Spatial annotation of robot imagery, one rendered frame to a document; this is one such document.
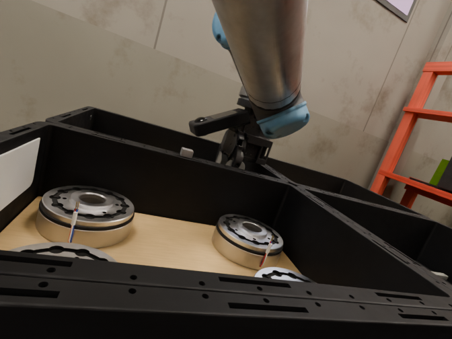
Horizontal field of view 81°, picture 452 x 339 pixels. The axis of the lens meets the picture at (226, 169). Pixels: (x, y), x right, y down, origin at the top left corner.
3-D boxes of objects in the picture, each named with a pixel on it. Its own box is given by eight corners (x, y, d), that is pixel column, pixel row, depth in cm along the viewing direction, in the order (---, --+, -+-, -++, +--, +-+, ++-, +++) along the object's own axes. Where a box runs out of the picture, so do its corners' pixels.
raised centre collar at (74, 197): (60, 205, 29) (62, 200, 29) (78, 191, 34) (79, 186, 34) (106, 215, 30) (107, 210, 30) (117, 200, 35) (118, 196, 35)
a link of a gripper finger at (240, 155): (237, 182, 51) (247, 138, 51) (231, 181, 51) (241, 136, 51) (227, 179, 56) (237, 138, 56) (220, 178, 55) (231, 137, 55)
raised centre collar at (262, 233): (242, 237, 36) (243, 233, 36) (231, 220, 41) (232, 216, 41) (272, 241, 38) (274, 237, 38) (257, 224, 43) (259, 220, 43)
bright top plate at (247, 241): (231, 249, 33) (232, 245, 33) (210, 213, 42) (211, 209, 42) (294, 255, 37) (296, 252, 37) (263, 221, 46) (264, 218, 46)
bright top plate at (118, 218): (20, 213, 26) (21, 208, 26) (64, 183, 36) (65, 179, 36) (123, 235, 29) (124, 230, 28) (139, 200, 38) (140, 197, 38)
